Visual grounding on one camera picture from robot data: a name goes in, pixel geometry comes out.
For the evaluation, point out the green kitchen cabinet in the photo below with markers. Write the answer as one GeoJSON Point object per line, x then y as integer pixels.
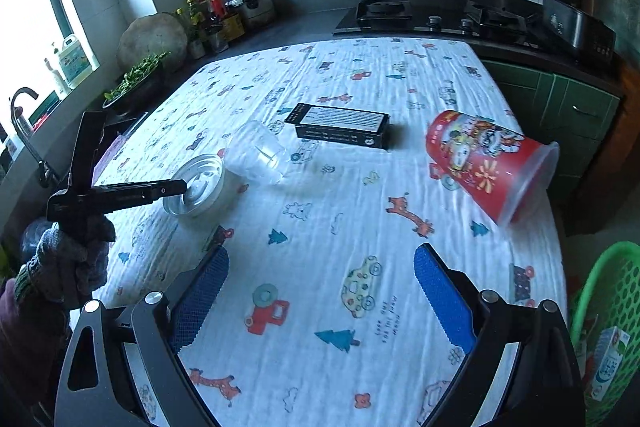
{"type": "Point", "coordinates": [552, 105]}

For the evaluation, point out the left purple sleeve forearm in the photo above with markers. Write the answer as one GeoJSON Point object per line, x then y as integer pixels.
{"type": "Point", "coordinates": [34, 335]}

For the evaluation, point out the condiment bottles group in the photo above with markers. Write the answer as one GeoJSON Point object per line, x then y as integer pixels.
{"type": "Point", "coordinates": [212, 25]}

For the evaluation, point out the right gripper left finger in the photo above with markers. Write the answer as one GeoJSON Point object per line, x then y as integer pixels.
{"type": "Point", "coordinates": [202, 288]}

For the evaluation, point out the kitchen sink faucet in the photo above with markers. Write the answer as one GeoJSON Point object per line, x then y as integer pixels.
{"type": "Point", "coordinates": [47, 176]}

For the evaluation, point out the dish soap bottle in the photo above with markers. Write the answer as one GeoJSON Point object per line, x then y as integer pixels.
{"type": "Point", "coordinates": [75, 64]}

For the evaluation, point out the large white milk carton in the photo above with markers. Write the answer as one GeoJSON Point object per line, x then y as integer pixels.
{"type": "Point", "coordinates": [609, 354]}

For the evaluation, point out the black gas stove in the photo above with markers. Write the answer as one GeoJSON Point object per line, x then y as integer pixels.
{"type": "Point", "coordinates": [473, 21]}

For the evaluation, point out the white round dish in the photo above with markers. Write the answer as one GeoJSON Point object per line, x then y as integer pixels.
{"type": "Point", "coordinates": [204, 179]}

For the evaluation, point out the green plastic trash basket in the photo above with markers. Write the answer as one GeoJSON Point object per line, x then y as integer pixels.
{"type": "Point", "coordinates": [609, 297]}

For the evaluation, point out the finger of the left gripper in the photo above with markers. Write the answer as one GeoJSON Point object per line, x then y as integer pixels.
{"type": "Point", "coordinates": [135, 194]}
{"type": "Point", "coordinates": [88, 139]}

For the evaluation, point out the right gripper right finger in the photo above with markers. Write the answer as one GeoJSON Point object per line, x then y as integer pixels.
{"type": "Point", "coordinates": [452, 311]}

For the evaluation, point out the black rectangular box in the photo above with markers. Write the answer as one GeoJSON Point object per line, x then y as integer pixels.
{"type": "Point", "coordinates": [340, 125]}

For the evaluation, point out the clear plastic cup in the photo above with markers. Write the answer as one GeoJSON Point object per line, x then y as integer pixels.
{"type": "Point", "coordinates": [255, 153]}

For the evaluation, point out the black rice cooker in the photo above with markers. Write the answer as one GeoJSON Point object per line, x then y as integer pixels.
{"type": "Point", "coordinates": [589, 39]}

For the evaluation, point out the cartoon print tablecloth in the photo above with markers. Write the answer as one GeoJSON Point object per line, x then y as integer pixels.
{"type": "Point", "coordinates": [321, 321]}

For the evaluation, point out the left gloved hand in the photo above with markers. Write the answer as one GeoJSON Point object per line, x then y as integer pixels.
{"type": "Point", "coordinates": [67, 272]}

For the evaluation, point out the red cartoon plastic cup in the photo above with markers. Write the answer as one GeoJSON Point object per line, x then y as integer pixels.
{"type": "Point", "coordinates": [506, 173]}

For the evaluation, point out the green vegetables bowl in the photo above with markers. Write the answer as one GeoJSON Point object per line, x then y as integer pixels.
{"type": "Point", "coordinates": [137, 86]}

